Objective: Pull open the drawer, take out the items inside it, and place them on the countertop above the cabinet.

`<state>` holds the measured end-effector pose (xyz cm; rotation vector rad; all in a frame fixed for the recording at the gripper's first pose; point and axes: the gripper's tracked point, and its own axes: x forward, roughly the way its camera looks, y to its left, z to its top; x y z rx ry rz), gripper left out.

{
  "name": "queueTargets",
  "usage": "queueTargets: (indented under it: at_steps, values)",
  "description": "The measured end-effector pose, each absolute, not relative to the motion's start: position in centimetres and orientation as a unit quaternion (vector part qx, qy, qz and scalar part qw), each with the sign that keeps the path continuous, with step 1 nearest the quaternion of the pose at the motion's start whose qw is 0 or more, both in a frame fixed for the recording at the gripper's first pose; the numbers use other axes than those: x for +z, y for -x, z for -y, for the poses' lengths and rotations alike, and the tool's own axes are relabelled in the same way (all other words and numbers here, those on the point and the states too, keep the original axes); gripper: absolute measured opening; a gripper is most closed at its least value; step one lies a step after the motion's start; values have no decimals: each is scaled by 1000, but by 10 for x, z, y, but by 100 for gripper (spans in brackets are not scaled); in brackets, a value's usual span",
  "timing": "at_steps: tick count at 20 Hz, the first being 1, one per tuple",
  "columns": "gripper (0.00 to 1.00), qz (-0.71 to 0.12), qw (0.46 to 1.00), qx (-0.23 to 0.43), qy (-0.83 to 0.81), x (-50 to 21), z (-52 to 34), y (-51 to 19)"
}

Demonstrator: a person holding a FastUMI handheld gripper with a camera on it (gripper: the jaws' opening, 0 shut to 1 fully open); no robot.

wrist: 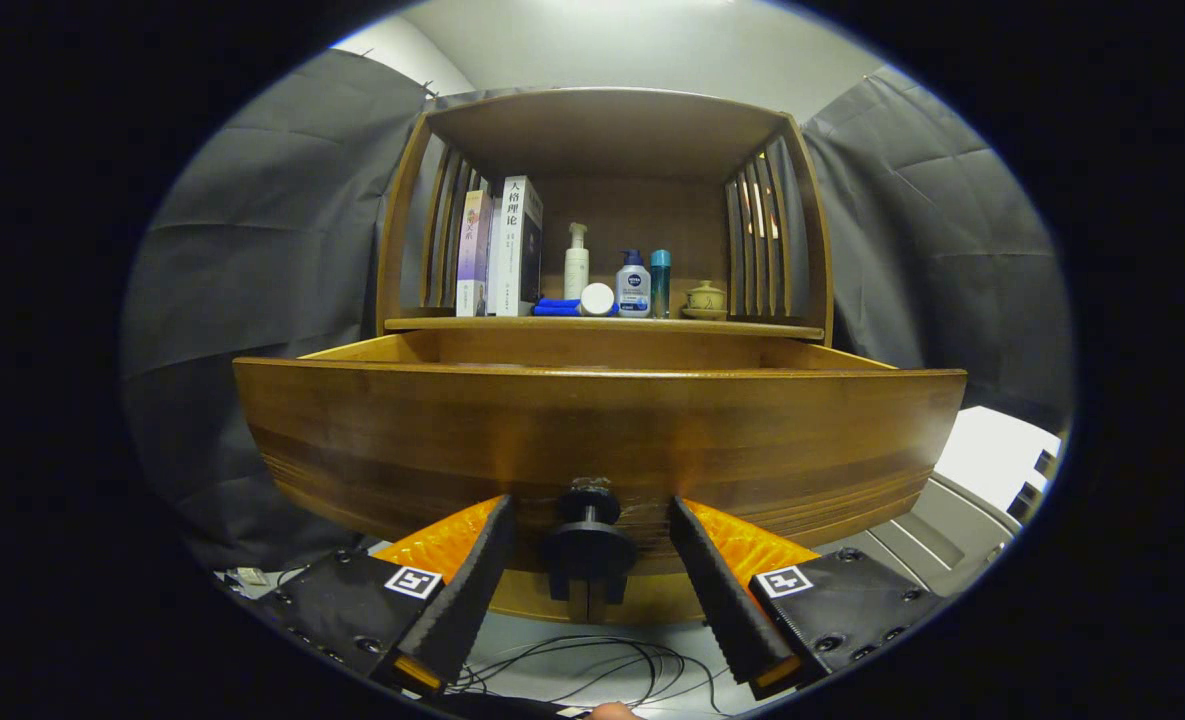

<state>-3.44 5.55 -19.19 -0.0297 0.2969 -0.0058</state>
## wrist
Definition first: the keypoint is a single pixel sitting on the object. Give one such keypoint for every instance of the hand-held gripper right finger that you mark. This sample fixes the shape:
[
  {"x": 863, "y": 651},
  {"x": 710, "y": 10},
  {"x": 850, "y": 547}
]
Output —
[{"x": 717, "y": 600}]

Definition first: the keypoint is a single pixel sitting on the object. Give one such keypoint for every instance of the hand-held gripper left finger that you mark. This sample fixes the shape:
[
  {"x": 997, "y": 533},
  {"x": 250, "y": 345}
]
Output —
[{"x": 477, "y": 590}]

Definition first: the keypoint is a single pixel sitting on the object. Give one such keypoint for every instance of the black drawer knob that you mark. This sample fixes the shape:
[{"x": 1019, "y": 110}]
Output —
[{"x": 589, "y": 550}]

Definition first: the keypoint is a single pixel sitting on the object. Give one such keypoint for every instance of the wooden drawer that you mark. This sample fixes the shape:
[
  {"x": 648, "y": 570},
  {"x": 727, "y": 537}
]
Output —
[{"x": 602, "y": 430}]

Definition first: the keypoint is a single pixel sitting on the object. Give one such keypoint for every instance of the green and white tube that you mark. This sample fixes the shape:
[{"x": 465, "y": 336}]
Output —
[{"x": 597, "y": 300}]

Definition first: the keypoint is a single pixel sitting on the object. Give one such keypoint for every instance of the wooden cabinet door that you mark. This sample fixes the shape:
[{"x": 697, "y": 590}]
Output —
[
  {"x": 522, "y": 600},
  {"x": 652, "y": 600}
]

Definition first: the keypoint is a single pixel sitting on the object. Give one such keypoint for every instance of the wooden countertop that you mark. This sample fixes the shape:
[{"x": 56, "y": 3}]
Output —
[{"x": 712, "y": 325}]

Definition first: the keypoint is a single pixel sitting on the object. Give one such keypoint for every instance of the wooden cabinet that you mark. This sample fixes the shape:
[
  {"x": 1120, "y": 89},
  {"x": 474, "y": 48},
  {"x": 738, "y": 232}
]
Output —
[{"x": 602, "y": 130}]

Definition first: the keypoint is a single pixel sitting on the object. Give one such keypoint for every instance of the small white adapter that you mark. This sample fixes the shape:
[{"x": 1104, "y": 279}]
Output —
[{"x": 251, "y": 576}]

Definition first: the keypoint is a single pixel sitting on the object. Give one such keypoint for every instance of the grey ribbed plastic panel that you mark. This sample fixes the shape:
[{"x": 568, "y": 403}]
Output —
[{"x": 942, "y": 540}]

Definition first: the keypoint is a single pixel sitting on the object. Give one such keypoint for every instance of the blue folded cloth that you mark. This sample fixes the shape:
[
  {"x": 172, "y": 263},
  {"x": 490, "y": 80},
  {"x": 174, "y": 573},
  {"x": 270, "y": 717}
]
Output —
[{"x": 552, "y": 308}]

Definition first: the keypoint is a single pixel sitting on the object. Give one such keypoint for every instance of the cream lidded teacup with saucer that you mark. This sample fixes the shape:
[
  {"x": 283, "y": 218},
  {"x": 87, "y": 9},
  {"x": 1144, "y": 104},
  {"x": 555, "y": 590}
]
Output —
[{"x": 705, "y": 300}]

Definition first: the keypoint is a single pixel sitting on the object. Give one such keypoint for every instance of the white board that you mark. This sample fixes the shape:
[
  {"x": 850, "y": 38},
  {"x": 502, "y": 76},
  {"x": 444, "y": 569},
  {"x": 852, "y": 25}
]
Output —
[{"x": 992, "y": 455}]

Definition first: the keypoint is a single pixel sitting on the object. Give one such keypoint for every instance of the teal clear bottle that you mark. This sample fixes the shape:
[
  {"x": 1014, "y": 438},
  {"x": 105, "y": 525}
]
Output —
[{"x": 661, "y": 285}]

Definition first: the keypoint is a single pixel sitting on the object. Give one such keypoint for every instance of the grey bottle with blue pump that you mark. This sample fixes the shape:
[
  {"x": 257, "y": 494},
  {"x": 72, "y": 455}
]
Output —
[{"x": 634, "y": 290}]

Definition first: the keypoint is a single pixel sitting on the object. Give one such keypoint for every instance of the white pump bottle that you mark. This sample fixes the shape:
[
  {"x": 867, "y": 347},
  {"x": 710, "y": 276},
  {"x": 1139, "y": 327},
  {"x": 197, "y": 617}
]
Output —
[{"x": 576, "y": 270}]

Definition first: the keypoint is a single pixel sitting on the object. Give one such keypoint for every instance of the purple and white book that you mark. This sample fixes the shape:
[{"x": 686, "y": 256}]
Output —
[{"x": 472, "y": 255}]

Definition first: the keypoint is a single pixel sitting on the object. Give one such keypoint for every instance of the white book with portrait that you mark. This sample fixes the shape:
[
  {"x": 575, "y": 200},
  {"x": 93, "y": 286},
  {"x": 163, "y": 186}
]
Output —
[{"x": 507, "y": 250}]

